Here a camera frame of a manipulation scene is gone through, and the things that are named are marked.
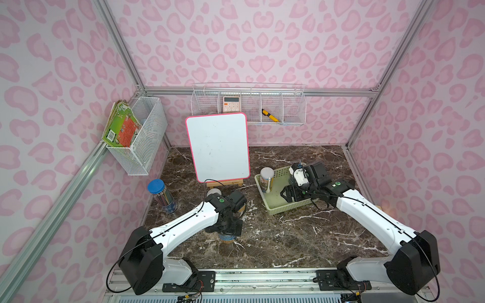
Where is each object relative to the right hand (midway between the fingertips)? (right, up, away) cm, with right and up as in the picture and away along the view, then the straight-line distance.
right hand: (288, 190), depth 81 cm
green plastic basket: (-5, -8, +13) cm, 16 cm away
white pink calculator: (-26, +42, +14) cm, 51 cm away
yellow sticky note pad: (+50, -11, +16) cm, 54 cm away
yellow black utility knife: (-8, +38, +17) cm, 42 cm away
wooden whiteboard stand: (-26, +2, +17) cm, 31 cm away
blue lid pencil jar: (-55, +1, -3) cm, 55 cm away
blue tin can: (-26, -20, -1) cm, 33 cm away
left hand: (-25, -16, -1) cm, 30 cm away
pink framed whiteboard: (-30, +20, +9) cm, 37 cm away
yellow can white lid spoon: (-9, +4, +7) cm, 12 cm away
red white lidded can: (-33, -1, +4) cm, 33 cm away
